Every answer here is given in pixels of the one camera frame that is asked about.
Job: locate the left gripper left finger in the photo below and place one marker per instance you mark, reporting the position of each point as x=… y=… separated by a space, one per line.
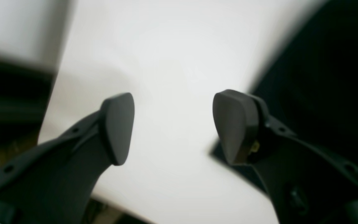
x=52 y=182

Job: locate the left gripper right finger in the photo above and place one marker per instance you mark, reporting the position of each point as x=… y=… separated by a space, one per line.
x=306 y=184

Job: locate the black graphic T-shirt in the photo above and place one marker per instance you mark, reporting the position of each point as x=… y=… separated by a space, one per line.
x=312 y=86

